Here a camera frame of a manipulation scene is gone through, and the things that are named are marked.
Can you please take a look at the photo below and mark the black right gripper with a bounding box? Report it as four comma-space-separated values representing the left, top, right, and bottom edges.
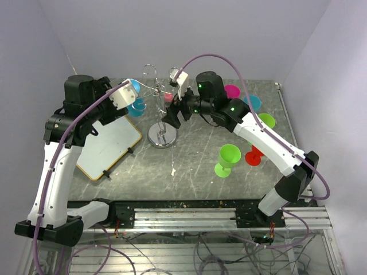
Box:
161, 82, 214, 128

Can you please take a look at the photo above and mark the blue plastic wine glass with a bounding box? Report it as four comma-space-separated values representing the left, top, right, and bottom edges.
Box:
127, 78, 146, 117

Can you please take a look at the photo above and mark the light green wine glass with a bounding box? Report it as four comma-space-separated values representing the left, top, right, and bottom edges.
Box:
214, 144, 241, 178

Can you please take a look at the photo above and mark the red plastic wine glass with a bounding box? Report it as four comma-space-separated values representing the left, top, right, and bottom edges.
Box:
245, 145, 264, 166

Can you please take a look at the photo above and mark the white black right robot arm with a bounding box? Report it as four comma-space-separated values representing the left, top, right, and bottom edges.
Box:
162, 69, 319, 227

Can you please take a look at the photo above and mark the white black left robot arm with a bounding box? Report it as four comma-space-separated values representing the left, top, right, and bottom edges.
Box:
14, 74, 138, 247

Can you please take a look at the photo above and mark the pink plastic wine glass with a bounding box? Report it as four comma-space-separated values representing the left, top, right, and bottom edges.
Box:
224, 84, 241, 99

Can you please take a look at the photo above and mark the teal plastic wine glass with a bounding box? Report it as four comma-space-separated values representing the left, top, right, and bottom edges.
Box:
243, 95, 261, 113

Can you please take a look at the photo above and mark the green plastic wine glass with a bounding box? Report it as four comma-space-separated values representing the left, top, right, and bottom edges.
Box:
257, 113, 276, 129

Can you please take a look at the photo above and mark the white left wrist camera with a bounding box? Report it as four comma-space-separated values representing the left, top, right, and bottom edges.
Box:
109, 79, 138, 110

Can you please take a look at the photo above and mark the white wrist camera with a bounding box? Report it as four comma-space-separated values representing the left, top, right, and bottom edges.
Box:
170, 68, 189, 100
109, 79, 138, 110

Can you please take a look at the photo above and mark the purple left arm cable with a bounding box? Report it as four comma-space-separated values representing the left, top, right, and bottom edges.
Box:
32, 81, 130, 275

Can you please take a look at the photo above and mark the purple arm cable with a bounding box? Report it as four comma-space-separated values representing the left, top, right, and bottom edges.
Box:
32, 81, 130, 275
174, 53, 331, 250

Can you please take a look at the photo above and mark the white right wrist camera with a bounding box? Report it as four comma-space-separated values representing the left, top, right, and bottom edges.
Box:
170, 68, 189, 100

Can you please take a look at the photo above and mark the white board yellow frame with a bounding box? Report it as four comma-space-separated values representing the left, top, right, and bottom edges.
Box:
76, 116, 142, 180

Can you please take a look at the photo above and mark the aluminium rail frame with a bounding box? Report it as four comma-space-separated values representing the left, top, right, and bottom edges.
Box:
66, 200, 345, 274

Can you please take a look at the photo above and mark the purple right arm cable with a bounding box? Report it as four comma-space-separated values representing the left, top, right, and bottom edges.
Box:
174, 53, 331, 250

